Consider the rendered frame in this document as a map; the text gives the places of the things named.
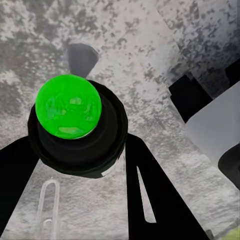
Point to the insectifuge atomizer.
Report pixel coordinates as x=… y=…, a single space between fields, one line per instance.
x=78 y=127

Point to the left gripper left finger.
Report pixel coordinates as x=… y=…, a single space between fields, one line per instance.
x=17 y=163

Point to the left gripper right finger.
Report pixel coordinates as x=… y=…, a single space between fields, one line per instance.
x=174 y=219

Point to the garden chair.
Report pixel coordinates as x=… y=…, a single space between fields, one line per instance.
x=39 y=228

